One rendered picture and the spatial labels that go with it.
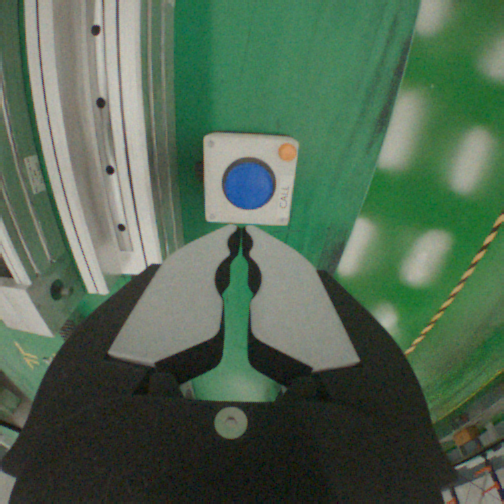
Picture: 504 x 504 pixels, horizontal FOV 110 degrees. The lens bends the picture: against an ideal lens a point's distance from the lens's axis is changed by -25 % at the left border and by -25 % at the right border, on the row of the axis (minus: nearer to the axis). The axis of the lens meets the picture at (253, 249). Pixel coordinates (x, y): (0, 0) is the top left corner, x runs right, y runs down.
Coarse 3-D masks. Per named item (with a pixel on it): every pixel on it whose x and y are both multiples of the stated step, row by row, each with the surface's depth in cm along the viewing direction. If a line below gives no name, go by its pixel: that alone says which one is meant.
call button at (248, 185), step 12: (240, 168) 18; (252, 168) 18; (264, 168) 19; (228, 180) 19; (240, 180) 19; (252, 180) 19; (264, 180) 19; (228, 192) 19; (240, 192) 19; (252, 192) 19; (264, 192) 19; (240, 204) 20; (252, 204) 20
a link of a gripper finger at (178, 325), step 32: (192, 256) 9; (224, 256) 9; (160, 288) 7; (192, 288) 7; (224, 288) 9; (128, 320) 6; (160, 320) 6; (192, 320) 6; (224, 320) 7; (128, 352) 5; (160, 352) 5; (192, 352) 6
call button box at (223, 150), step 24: (216, 144) 19; (240, 144) 19; (264, 144) 19; (216, 168) 20; (288, 168) 20; (216, 192) 21; (288, 192) 21; (216, 216) 22; (240, 216) 22; (264, 216) 22; (288, 216) 22
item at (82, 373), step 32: (128, 288) 7; (96, 320) 6; (64, 352) 5; (96, 352) 5; (64, 384) 4; (96, 384) 4; (128, 384) 4; (32, 416) 3; (64, 416) 4; (32, 448) 3
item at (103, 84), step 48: (48, 0) 10; (96, 0) 12; (144, 0) 12; (48, 48) 12; (96, 48) 14; (144, 48) 13; (48, 96) 14; (96, 96) 16; (144, 96) 15; (48, 144) 16; (96, 144) 19; (144, 144) 16; (96, 192) 21; (144, 192) 18; (96, 240) 22; (144, 240) 20; (96, 288) 24
